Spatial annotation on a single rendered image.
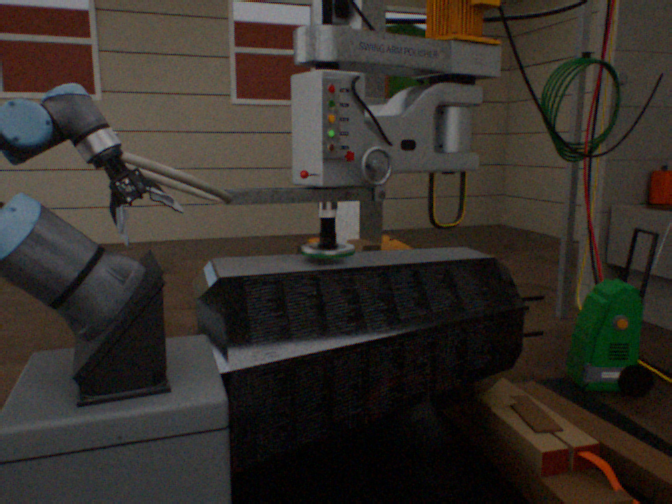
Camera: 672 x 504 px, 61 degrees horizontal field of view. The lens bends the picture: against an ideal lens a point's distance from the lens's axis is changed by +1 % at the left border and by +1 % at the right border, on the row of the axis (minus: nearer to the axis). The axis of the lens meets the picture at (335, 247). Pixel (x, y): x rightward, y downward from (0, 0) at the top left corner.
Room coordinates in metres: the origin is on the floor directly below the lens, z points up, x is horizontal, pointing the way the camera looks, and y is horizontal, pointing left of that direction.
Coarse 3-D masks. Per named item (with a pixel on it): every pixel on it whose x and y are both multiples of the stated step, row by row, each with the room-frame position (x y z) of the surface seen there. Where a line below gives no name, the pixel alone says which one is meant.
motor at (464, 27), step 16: (432, 0) 2.56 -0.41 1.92; (448, 0) 2.52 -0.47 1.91; (464, 0) 2.49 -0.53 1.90; (480, 0) 2.46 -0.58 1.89; (496, 0) 2.51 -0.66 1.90; (432, 16) 2.56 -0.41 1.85; (448, 16) 2.52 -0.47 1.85; (464, 16) 2.51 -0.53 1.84; (480, 16) 2.54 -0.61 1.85; (432, 32) 2.56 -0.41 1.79; (448, 32) 2.52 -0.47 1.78; (464, 32) 2.51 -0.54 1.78; (480, 32) 2.55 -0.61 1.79
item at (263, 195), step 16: (240, 192) 1.96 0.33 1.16; (256, 192) 1.99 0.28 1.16; (272, 192) 2.03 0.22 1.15; (288, 192) 2.07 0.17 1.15; (304, 192) 2.10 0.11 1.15; (320, 192) 2.14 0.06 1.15; (336, 192) 2.19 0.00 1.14; (352, 192) 2.23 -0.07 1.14; (368, 192) 2.27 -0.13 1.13; (384, 192) 2.28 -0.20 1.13
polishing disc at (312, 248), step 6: (306, 246) 2.24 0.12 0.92; (312, 246) 2.24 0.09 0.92; (342, 246) 2.24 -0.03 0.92; (348, 246) 2.24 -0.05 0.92; (306, 252) 2.17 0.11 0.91; (312, 252) 2.15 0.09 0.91; (318, 252) 2.14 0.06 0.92; (324, 252) 2.13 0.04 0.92; (330, 252) 2.13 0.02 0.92; (336, 252) 2.14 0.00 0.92; (342, 252) 2.15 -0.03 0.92; (348, 252) 2.17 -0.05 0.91
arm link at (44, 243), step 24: (0, 216) 1.02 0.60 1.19; (24, 216) 1.03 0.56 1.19; (48, 216) 1.07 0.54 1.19; (0, 240) 1.00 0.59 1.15; (24, 240) 1.01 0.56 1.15; (48, 240) 1.04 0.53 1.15; (72, 240) 1.07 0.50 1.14; (0, 264) 1.01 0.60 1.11; (24, 264) 1.01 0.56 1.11; (48, 264) 1.03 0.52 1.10; (72, 264) 1.05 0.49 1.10; (24, 288) 1.04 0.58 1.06; (48, 288) 1.03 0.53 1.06
